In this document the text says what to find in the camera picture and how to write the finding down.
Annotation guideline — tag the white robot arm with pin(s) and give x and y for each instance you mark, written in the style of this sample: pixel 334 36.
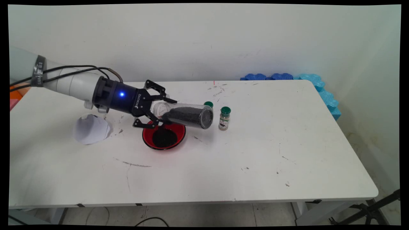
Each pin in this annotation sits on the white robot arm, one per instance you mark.
pixel 73 84

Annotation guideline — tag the clear jar with black seeds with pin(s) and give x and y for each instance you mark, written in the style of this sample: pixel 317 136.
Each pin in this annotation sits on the clear jar with black seeds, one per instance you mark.
pixel 188 115

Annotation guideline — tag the white table leg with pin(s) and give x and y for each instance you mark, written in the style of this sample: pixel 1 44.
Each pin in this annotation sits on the white table leg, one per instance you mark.
pixel 58 216
pixel 316 214

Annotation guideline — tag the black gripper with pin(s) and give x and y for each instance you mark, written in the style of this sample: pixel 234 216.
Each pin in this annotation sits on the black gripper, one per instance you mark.
pixel 121 95

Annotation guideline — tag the black tripod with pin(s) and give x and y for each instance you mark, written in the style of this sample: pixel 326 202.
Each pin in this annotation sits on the black tripod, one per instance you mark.
pixel 370 209

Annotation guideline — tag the dark blue foam piece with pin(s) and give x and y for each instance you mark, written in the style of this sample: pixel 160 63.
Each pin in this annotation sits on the dark blue foam piece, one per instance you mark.
pixel 255 77
pixel 282 76

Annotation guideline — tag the green-capped spice bottle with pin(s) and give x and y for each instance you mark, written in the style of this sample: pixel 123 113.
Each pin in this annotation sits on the green-capped spice bottle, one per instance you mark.
pixel 224 119
pixel 208 103

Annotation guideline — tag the cyan foam mat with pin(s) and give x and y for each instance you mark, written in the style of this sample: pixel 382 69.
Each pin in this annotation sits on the cyan foam mat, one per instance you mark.
pixel 326 95

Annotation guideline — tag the white paper cone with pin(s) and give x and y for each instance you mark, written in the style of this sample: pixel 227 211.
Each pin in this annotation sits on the white paper cone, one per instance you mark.
pixel 91 131

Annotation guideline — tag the red bowl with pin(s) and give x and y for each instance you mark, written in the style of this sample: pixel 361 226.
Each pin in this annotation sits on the red bowl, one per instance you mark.
pixel 147 136

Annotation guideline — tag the orange block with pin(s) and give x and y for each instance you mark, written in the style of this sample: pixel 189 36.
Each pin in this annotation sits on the orange block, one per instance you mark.
pixel 15 91

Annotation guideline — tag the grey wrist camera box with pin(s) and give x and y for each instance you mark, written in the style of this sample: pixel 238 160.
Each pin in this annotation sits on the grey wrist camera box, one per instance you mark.
pixel 101 110

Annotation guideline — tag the pink block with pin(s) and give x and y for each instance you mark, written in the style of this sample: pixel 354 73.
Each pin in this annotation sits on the pink block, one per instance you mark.
pixel 13 103

